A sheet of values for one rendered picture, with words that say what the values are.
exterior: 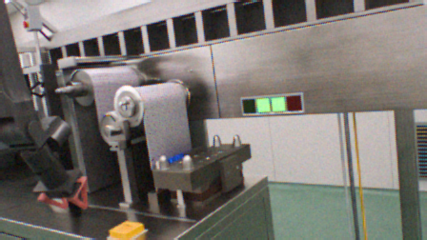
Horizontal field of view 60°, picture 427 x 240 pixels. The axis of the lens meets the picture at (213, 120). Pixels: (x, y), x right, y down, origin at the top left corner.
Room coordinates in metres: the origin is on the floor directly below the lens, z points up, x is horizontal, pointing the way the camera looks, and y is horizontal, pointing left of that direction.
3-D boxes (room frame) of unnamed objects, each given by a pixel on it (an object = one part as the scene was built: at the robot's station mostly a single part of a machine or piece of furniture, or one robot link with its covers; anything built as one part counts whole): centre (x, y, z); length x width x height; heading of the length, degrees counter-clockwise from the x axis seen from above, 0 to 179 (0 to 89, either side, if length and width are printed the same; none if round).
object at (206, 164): (1.33, 0.05, 1.00); 0.40 x 0.16 x 0.06; 145
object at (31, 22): (1.64, 0.72, 1.66); 0.07 x 0.07 x 0.10; 42
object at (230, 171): (1.29, -0.04, 0.96); 0.10 x 0.03 x 0.11; 145
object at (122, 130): (1.28, 0.34, 1.05); 0.06 x 0.05 x 0.31; 145
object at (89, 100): (1.55, 0.42, 1.33); 0.25 x 0.14 x 0.14; 145
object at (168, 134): (1.36, 0.17, 1.11); 0.23 x 0.01 x 0.18; 145
